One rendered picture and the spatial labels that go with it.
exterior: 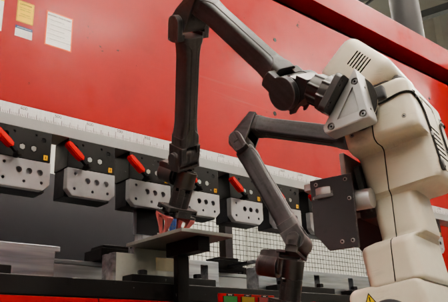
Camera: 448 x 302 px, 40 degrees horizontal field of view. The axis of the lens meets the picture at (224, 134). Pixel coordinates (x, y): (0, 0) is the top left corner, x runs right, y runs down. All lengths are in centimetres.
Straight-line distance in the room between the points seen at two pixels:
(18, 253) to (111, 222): 83
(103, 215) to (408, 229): 136
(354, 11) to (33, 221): 175
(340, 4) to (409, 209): 175
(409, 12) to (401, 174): 247
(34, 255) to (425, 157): 98
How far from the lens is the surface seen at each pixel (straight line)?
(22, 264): 164
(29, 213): 226
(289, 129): 181
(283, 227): 168
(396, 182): 137
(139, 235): 186
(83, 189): 174
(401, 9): 379
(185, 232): 162
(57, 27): 188
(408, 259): 130
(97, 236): 237
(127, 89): 193
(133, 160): 181
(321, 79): 132
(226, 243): 305
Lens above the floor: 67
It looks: 20 degrees up
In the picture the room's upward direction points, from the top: 2 degrees counter-clockwise
